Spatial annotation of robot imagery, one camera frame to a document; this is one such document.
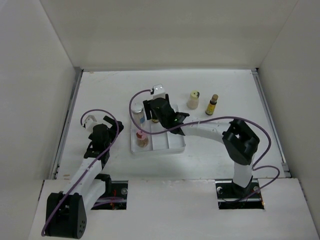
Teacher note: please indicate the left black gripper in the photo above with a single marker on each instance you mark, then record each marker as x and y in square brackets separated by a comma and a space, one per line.
[112, 130]

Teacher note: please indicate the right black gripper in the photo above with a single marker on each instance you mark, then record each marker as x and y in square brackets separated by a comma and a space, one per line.
[147, 107]

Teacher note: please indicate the white bottle silver cap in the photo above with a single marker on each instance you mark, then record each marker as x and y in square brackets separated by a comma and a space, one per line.
[138, 114]

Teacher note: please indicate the pink-capped spice jar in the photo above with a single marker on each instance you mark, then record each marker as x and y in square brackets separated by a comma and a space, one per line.
[142, 139]

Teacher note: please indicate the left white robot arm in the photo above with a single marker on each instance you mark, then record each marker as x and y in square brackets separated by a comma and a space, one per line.
[66, 210]

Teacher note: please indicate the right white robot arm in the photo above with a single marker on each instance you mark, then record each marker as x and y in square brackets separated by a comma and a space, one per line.
[240, 141]

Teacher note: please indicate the yellow-capped spice jar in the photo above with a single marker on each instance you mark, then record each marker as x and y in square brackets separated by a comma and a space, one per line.
[193, 100]

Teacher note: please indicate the white three-compartment tray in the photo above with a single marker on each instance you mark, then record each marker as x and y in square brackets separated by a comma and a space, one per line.
[165, 143]

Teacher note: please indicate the tall yellow brown-capped bottle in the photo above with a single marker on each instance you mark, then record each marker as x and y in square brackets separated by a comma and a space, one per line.
[212, 105]

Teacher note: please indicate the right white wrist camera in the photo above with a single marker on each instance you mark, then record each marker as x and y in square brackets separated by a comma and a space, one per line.
[158, 91]

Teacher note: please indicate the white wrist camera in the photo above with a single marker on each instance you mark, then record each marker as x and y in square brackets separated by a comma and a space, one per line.
[158, 91]
[89, 123]

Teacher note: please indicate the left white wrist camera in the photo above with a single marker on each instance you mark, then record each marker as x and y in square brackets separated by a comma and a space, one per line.
[89, 123]

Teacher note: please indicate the left aluminium frame rail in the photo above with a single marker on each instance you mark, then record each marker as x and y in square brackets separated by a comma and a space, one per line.
[56, 162]

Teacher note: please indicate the aluminium frame rail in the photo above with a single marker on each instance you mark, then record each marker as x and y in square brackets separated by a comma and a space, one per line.
[56, 162]
[274, 134]

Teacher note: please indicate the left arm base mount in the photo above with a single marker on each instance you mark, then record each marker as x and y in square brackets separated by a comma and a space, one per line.
[115, 195]

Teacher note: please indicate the right aluminium frame rail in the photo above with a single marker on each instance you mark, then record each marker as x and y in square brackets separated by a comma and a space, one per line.
[274, 134]

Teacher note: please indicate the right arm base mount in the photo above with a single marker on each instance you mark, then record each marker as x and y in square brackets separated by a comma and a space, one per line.
[232, 197]

